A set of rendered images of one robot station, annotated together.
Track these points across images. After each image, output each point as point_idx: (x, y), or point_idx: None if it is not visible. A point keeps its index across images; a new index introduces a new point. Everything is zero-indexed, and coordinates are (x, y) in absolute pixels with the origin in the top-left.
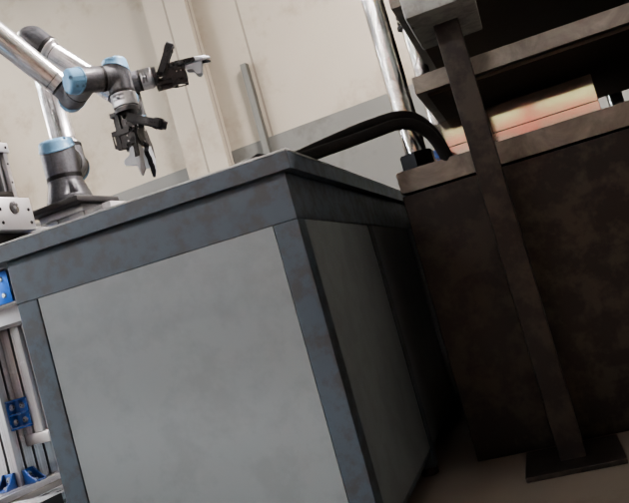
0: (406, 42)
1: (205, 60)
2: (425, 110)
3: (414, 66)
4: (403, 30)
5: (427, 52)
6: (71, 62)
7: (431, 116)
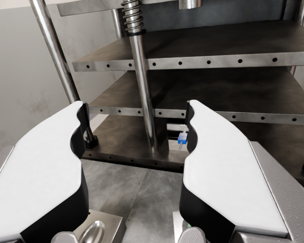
0: (140, 49)
1: (87, 113)
2: (147, 105)
3: (145, 71)
4: (139, 37)
5: (189, 68)
6: None
7: (152, 110)
